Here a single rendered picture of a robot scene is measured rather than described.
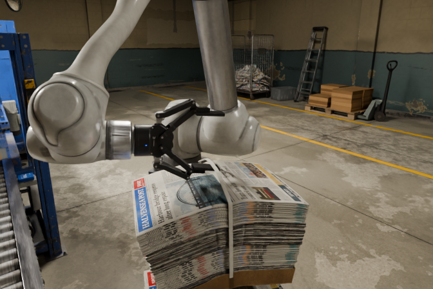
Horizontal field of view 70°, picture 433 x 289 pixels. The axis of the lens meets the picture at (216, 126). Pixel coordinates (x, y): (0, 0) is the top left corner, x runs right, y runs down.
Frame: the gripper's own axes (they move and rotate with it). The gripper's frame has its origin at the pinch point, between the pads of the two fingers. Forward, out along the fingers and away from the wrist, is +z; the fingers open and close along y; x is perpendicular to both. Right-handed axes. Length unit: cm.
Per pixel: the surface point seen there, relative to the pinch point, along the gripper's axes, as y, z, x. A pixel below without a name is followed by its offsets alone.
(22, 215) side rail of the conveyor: 52, -62, -60
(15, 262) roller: 51, -56, -29
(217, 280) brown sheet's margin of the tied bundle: 29.9, -1.2, 14.2
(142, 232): 15.9, -18.7, 13.3
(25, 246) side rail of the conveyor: 51, -55, -37
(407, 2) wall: -139, 511, -443
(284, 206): 11.9, 13.7, 13.8
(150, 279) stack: 44.4, -14.4, -5.4
